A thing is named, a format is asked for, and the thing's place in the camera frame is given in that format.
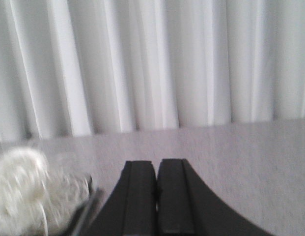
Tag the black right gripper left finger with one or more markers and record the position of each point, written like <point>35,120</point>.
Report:
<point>131,208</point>

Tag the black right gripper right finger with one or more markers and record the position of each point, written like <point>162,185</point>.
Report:
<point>188,207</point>

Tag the white vermicelli noodle bundle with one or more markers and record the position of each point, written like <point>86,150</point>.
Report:
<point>38,198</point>

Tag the white pleated curtain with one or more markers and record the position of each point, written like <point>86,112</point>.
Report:
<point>80,67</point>

